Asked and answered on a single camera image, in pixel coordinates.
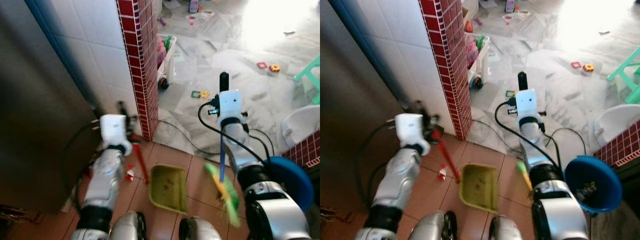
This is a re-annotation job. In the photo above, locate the yellow dustpan with red handle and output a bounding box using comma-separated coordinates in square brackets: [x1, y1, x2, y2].
[432, 131, 500, 215]
[131, 135, 189, 215]

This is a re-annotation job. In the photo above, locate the green broom with blue handle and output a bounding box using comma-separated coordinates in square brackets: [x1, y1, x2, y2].
[516, 160, 535, 194]
[204, 131, 242, 228]

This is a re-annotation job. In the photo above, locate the white toy cart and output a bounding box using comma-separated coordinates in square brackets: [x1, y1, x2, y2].
[156, 34, 177, 91]
[465, 34, 491, 91]

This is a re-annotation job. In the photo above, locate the grey metal fridge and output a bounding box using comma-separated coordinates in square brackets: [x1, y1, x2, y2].
[0, 0, 103, 216]
[320, 0, 420, 211]

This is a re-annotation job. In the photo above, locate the green plastic stool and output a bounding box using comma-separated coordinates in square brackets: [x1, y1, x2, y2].
[292, 54, 321, 105]
[606, 46, 640, 105]

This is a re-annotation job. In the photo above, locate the white plastic bucket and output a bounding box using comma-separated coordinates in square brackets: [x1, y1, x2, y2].
[593, 103, 640, 149]
[281, 105, 321, 149]

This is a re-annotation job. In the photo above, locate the silver robot left leg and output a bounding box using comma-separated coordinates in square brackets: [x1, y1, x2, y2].
[110, 211, 147, 240]
[407, 210, 458, 240]

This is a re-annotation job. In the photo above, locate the silver robot leg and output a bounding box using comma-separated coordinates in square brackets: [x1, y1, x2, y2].
[110, 211, 147, 240]
[407, 210, 458, 240]
[178, 216, 223, 240]
[489, 216, 532, 240]

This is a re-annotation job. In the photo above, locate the blue plastic basin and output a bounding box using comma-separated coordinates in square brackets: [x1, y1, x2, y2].
[564, 155, 624, 215]
[265, 156, 315, 212]

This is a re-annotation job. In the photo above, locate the silver robot right leg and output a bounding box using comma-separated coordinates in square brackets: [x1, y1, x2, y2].
[178, 216, 223, 240]
[489, 216, 532, 240]

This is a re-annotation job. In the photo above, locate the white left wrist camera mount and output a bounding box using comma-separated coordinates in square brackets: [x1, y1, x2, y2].
[100, 114, 134, 156]
[395, 113, 432, 156]

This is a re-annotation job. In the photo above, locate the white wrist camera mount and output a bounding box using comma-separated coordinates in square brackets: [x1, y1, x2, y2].
[515, 89, 539, 126]
[100, 114, 134, 156]
[218, 90, 244, 126]
[395, 113, 432, 156]

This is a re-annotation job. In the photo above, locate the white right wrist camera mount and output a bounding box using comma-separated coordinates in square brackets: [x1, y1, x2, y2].
[218, 90, 244, 126]
[515, 89, 539, 126]

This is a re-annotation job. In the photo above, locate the thin black floor cable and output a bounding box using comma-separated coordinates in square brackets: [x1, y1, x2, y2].
[470, 119, 521, 151]
[157, 120, 223, 157]

